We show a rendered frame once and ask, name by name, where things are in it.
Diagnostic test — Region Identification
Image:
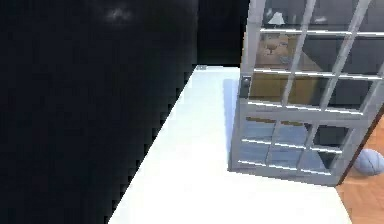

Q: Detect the brown wooden cabinet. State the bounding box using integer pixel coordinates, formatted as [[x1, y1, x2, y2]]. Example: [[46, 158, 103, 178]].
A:
[[247, 33, 324, 105]]

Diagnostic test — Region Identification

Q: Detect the dark round door knob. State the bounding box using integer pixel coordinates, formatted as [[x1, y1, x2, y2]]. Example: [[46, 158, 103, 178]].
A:
[[239, 75, 253, 99]]

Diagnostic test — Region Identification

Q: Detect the pale blue ball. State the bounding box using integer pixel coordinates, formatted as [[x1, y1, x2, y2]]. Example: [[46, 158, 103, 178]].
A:
[[353, 148, 384, 176]]

